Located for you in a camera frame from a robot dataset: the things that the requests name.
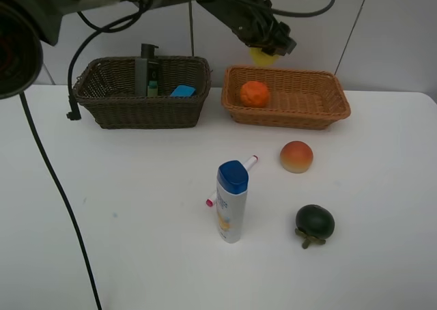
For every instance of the white marker pink caps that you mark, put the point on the white marker pink caps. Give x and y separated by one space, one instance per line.
211 200

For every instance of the red-orange peach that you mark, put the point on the red-orange peach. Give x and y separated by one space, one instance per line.
296 157

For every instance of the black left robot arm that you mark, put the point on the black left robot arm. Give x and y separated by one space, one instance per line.
26 24

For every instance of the dark mangosteen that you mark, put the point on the dark mangosteen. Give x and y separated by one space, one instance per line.
314 224

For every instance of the black felt whiteboard eraser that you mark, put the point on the black felt whiteboard eraser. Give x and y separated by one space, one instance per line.
183 91

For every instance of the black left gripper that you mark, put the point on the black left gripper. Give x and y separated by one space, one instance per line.
260 29

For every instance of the dark brown wicker basket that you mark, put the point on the dark brown wicker basket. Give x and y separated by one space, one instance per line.
106 88

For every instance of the orange tangerine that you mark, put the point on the orange tangerine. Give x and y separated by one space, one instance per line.
254 94

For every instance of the white blue-capped shampoo bottle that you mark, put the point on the white blue-capped shampoo bottle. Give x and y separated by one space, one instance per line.
232 184

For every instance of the yellow lemon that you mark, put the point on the yellow lemon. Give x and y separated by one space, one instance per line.
262 59

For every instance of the dark green pump bottle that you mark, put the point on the dark green pump bottle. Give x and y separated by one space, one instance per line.
146 72

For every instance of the orange wicker basket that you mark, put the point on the orange wicker basket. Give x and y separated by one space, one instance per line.
305 99

